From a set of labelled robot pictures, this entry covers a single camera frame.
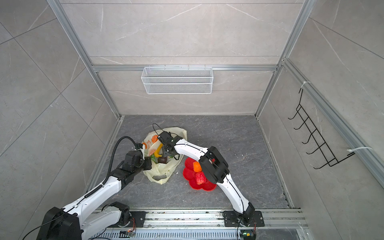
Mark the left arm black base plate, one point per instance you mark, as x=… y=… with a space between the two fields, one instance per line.
x=136 y=219

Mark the fake orange fruit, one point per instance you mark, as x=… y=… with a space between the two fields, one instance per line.
x=197 y=167

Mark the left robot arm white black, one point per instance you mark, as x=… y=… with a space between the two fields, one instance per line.
x=78 y=221

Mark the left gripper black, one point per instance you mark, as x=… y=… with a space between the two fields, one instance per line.
x=147 y=160

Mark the cream translucent plastic bag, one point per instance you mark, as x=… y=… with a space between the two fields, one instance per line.
x=160 y=173

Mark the red flower-shaped plastic plate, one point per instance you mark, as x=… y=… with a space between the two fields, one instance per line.
x=193 y=173

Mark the black wire hook rack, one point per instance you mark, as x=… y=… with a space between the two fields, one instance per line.
x=316 y=137

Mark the aluminium rail frame front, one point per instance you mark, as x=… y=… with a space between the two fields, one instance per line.
x=184 y=224

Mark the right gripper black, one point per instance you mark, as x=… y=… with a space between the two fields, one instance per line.
x=165 y=152

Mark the fake yellow banana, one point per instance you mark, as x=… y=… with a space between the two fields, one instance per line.
x=157 y=151

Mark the fake green grape bunch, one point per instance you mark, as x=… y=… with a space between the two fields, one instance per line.
x=154 y=159

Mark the white wire mesh basket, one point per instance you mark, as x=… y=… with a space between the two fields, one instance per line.
x=177 y=80

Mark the fake dark brown fruit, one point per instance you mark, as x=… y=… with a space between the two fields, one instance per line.
x=162 y=160

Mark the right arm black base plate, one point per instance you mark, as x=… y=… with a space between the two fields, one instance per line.
x=234 y=219

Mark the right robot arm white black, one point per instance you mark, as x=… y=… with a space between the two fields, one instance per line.
x=215 y=169

